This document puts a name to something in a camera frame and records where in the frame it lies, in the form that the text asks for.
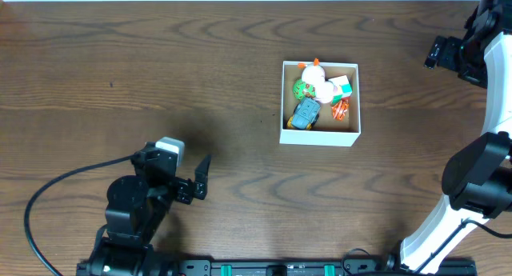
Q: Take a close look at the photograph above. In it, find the multicolour puzzle cube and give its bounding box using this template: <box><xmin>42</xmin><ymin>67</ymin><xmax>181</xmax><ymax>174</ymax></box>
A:
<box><xmin>330</xmin><ymin>75</ymin><xmax>353</xmax><ymax>106</ymax></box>

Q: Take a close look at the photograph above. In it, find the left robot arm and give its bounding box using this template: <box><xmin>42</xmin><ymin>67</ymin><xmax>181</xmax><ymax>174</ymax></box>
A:
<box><xmin>76</xmin><ymin>138</ymin><xmax>211</xmax><ymax>276</ymax></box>

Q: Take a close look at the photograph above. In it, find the orange round toy disc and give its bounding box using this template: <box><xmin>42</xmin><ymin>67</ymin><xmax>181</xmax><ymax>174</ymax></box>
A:
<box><xmin>331</xmin><ymin>99</ymin><xmax>350</xmax><ymax>121</ymax></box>

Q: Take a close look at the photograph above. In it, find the white cardboard box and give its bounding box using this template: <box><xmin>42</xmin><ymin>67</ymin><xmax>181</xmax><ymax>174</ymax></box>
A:
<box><xmin>279</xmin><ymin>61</ymin><xmax>362</xmax><ymax>146</ymax></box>

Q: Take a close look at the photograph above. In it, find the yellow grey toy truck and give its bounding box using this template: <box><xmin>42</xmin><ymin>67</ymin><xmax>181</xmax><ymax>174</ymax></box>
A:
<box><xmin>286</xmin><ymin>98</ymin><xmax>321</xmax><ymax>130</ymax></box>

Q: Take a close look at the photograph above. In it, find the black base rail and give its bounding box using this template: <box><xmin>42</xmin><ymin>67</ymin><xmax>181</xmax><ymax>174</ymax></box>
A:
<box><xmin>75</xmin><ymin>256</ymin><xmax>478</xmax><ymax>276</ymax></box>

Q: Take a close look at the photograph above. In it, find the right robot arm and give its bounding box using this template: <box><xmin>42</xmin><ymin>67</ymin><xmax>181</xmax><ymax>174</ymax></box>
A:
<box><xmin>386</xmin><ymin>0</ymin><xmax>511</xmax><ymax>275</ymax></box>

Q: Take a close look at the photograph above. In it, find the green numbered ball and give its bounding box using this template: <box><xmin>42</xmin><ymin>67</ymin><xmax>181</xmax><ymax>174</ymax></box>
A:
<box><xmin>292</xmin><ymin>79</ymin><xmax>316</xmax><ymax>101</ymax></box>

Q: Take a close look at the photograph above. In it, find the pink white plush toy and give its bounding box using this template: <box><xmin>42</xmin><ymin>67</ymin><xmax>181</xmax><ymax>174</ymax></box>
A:
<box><xmin>298</xmin><ymin>58</ymin><xmax>338</xmax><ymax>104</ymax></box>

